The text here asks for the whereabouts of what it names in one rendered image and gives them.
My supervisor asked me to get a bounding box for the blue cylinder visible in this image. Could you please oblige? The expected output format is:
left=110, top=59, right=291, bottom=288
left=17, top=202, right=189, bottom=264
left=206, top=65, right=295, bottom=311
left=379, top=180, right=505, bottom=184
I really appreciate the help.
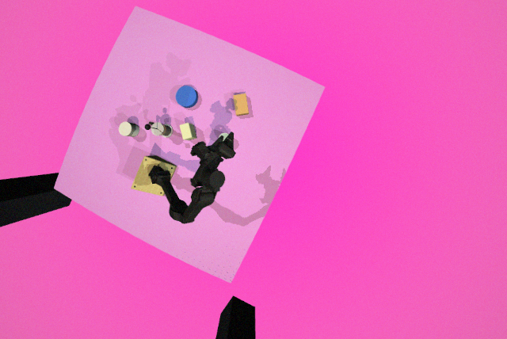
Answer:
left=175, top=86, right=198, bottom=108

